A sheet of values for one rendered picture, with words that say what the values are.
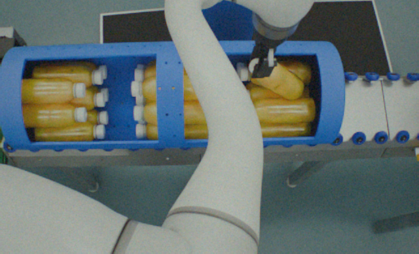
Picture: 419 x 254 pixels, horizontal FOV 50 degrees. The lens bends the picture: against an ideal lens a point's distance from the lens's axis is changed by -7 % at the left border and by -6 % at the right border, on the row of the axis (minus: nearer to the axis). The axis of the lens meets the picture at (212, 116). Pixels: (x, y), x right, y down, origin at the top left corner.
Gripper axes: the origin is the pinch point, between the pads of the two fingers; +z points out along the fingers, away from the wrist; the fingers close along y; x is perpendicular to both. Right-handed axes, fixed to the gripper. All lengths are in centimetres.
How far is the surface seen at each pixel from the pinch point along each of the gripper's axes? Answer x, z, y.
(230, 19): -2, 68, 48
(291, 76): -9.4, 8.5, -0.3
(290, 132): -11.3, 22.6, -11.0
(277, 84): -5.2, 6.4, -3.2
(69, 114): 47, 17, -7
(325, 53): -19.1, 7.8, 6.0
